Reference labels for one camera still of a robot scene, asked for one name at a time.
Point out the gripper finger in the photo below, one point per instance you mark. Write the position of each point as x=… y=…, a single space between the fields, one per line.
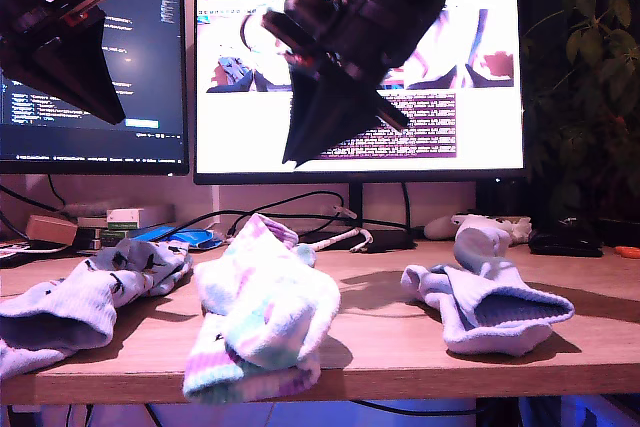
x=345 y=122
x=55 y=77
x=305 y=112
x=90 y=62

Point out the tie-dye Hugging Face sock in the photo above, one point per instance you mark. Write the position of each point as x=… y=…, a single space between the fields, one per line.
x=210 y=377
x=270 y=297

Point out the blue bird print sock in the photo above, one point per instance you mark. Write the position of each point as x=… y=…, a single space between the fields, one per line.
x=25 y=359
x=85 y=297

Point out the monitor with dark code screen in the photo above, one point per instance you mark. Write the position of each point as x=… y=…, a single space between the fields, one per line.
x=150 y=72

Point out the monitor with bright white screen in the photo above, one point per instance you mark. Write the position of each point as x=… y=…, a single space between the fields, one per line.
x=240 y=137

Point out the white oval device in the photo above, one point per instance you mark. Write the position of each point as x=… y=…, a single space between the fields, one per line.
x=440 y=228

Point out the small brown cardboard box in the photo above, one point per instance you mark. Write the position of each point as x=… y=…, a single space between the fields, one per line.
x=50 y=231

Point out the white box with green label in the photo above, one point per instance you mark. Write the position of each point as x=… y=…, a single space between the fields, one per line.
x=140 y=217

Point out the small green white box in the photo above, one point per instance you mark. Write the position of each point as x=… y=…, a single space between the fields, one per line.
x=92 y=239

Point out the blue plastic pouch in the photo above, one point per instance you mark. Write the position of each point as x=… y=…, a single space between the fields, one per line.
x=190 y=237

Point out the black pad with stickers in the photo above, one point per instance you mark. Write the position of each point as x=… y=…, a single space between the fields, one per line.
x=10 y=257

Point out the white game controller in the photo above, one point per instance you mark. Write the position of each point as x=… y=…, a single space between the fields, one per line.
x=517 y=227

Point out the green leafy houseplant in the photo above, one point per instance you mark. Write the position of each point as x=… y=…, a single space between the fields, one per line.
x=590 y=97

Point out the black flat device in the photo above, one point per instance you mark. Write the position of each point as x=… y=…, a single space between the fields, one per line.
x=565 y=244

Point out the small orange object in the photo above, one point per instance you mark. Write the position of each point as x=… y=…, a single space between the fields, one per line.
x=627 y=252

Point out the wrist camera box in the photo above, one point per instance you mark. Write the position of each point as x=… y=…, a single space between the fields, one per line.
x=305 y=2

